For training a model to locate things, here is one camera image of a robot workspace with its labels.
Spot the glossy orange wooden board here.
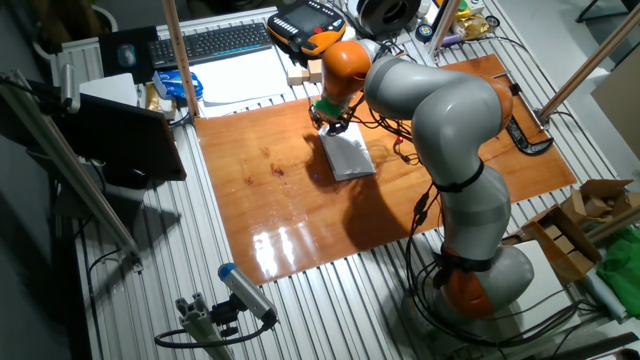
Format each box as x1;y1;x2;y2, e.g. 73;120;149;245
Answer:
193;53;578;286

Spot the black camera cable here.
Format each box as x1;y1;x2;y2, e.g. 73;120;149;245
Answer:
153;319;276;350

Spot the stack of white paper sheets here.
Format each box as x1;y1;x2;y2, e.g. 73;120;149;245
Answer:
189;47;294;119

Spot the white flat panel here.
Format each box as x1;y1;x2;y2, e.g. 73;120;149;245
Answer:
514;239;581;331

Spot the blue tissue pack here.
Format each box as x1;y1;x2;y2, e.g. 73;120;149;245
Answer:
152;69;205;101

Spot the silver webcam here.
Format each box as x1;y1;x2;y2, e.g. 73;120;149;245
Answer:
58;62;82;115

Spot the wooden slat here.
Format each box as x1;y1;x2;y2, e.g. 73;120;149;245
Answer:
584;203;640;245

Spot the black filament spool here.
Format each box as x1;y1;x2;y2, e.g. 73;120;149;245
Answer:
357;0;422;37

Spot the black computer keyboard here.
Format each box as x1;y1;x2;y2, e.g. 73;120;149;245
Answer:
147;21;275;70

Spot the grey computer mouse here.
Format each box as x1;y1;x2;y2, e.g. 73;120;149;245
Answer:
116;43;138;69

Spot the grey camera with blue tip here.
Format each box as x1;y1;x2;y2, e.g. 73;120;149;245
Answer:
217;262;279;324

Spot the long slanted wooden pole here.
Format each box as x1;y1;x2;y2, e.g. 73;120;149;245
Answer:
537;3;640;125

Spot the aluminium profile camera mount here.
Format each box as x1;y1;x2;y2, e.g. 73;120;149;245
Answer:
174;292;236;360

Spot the open cardboard box with flaps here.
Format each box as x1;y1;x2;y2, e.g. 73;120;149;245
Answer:
559;178;640;226

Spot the white paper sheet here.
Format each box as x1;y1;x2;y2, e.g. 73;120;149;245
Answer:
317;122;377;183

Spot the grey rolled sheet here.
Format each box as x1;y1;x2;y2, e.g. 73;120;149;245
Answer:
582;269;627;321

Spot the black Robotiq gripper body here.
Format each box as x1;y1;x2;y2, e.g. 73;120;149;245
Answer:
308;102;359;129

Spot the orange black teach pendant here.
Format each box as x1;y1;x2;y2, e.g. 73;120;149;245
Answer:
266;0;348;58

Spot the gold foil packet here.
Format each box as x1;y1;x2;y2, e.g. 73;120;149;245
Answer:
144;82;177;120

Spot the black mouse pad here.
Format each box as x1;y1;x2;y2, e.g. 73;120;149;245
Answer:
98;25;160;85

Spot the wooden upright pole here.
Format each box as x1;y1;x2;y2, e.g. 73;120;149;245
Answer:
160;0;201;119

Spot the black flat monitor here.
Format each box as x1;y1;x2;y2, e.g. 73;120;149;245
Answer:
29;79;188;191

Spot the slanted aluminium beam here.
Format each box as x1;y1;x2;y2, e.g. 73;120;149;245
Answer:
0;69;144;274

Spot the silver upright post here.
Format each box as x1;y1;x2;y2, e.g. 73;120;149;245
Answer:
427;0;462;54

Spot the green cloth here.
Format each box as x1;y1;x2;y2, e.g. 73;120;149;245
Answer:
596;239;640;319

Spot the white flat box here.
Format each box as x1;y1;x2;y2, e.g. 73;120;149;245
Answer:
78;72;139;108

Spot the brown cardboard panel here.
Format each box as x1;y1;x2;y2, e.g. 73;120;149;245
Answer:
591;59;640;161

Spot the cardboard box with wooden blocks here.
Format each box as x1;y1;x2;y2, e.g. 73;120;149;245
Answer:
522;204;604;284

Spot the small light wooden block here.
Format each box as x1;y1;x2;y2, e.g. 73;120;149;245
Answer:
286;65;310;87

